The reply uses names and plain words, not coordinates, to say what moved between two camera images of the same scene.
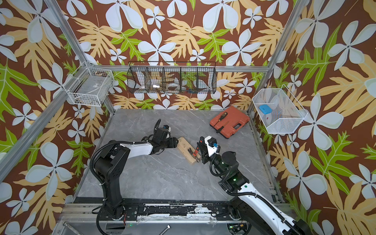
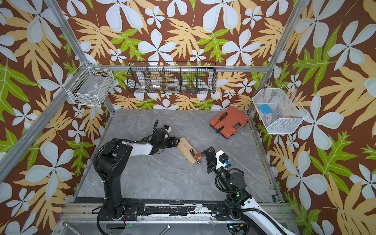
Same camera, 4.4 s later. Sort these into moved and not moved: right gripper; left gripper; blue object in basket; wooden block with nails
Moved: right gripper
Not moved: blue object in basket; left gripper; wooden block with nails
